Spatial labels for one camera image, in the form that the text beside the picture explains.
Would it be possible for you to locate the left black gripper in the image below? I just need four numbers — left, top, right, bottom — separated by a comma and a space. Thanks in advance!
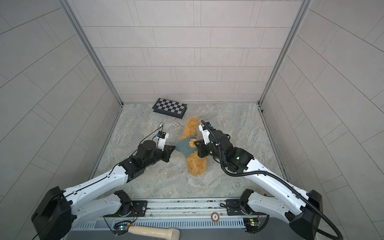
142, 145, 177, 169

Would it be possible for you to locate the grey-green teddy sweater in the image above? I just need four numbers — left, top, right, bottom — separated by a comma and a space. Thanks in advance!
175, 136, 198, 158

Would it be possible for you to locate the tan teddy bear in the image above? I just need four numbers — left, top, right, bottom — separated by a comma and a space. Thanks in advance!
176, 117, 207, 177

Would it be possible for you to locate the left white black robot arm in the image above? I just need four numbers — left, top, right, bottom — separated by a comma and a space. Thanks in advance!
31, 140, 176, 240

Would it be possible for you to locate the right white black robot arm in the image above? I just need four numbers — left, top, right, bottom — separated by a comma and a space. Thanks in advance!
195, 125, 324, 240

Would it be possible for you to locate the folded black white chessboard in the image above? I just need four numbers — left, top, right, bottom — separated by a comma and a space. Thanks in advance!
153, 98, 187, 119

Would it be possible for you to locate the round red white sticker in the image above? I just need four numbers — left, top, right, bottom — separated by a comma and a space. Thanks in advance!
211, 212, 220, 223

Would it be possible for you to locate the right green circuit board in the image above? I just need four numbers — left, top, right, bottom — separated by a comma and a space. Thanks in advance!
243, 218, 260, 234

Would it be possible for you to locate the green circuit board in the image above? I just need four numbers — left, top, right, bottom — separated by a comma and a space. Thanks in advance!
243, 218, 260, 234
113, 221, 132, 236

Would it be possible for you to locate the left green circuit board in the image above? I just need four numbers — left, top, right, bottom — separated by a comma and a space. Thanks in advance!
113, 221, 132, 236

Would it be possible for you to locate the right black corrugated cable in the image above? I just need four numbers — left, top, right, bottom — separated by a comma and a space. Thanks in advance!
200, 119, 344, 240

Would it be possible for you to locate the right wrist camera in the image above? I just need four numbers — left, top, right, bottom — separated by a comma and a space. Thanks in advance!
199, 121, 213, 145

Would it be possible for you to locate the left black camera cable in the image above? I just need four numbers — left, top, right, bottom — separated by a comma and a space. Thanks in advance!
128, 124, 165, 157

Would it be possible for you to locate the aluminium mounting rail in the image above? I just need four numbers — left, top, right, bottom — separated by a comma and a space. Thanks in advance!
58, 196, 311, 222

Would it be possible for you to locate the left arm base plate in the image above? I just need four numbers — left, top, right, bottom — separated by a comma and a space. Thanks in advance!
120, 201, 148, 218

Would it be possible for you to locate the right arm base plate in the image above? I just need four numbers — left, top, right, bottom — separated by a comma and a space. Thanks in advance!
225, 199, 246, 216

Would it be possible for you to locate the beige wooden handle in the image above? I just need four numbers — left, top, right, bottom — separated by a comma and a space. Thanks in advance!
128, 226, 180, 240

